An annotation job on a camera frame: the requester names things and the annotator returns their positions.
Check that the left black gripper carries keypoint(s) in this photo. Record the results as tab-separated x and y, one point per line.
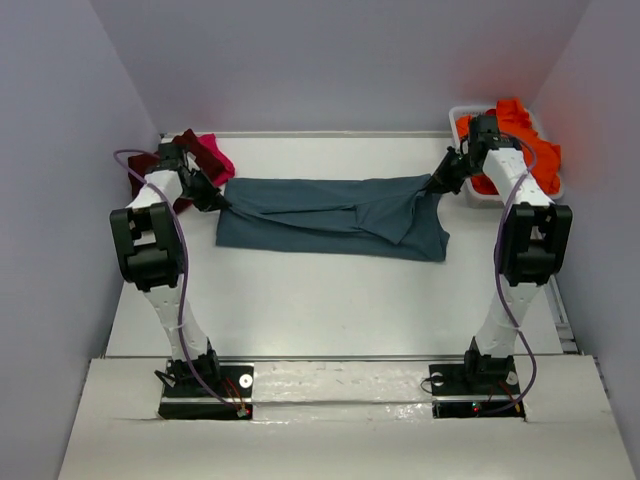
213	199

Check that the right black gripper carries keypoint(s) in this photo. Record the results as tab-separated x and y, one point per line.
442	181

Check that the teal blue t shirt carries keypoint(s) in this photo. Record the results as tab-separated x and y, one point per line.
383	217

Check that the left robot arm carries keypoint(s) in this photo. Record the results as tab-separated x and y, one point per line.
152	254

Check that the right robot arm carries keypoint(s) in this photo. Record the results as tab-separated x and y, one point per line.
530	248

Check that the pink folded t shirt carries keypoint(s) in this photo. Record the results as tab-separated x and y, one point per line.
213	162

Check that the white plastic basket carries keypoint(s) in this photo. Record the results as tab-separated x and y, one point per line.
480	197

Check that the dark red folded t shirt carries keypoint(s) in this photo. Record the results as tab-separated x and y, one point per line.
145	167

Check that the orange t shirt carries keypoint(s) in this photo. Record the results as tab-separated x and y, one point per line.
516	121

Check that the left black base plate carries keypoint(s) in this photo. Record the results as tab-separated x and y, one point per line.
193	402

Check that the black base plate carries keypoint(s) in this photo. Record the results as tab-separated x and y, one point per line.
193	402
475	400

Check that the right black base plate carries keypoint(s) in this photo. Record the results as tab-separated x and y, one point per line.
475	400

